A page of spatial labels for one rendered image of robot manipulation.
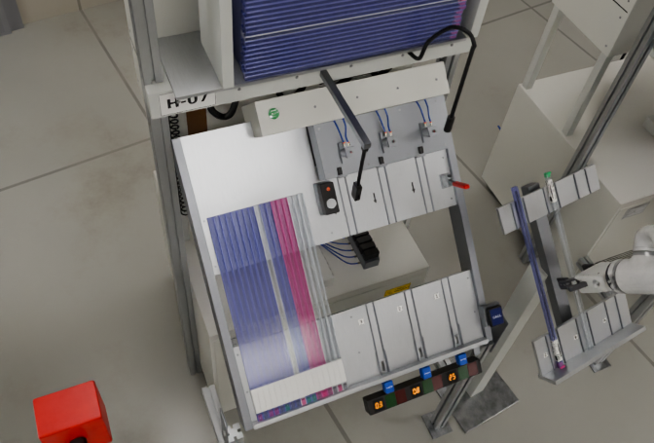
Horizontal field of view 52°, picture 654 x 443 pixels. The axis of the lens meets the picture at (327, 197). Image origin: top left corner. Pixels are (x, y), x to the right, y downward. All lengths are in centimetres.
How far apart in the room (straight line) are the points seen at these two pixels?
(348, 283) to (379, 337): 31
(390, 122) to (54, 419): 104
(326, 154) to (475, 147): 187
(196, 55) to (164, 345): 140
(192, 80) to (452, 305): 90
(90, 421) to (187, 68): 83
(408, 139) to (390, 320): 47
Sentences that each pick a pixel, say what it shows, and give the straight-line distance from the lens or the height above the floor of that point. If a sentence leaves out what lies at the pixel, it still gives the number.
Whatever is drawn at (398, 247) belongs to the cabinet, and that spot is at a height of 62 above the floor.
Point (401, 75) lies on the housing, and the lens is 166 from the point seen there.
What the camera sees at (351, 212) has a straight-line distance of 169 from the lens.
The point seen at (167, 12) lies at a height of 145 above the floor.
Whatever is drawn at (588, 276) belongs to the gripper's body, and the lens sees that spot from 180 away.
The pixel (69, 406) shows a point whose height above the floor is 78.
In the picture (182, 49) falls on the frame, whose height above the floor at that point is 139.
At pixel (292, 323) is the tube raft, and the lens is 166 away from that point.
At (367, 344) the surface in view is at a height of 78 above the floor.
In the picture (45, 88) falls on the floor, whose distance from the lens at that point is 362.
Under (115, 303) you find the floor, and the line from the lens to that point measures 275.
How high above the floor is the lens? 233
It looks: 50 degrees down
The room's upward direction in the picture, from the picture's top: 8 degrees clockwise
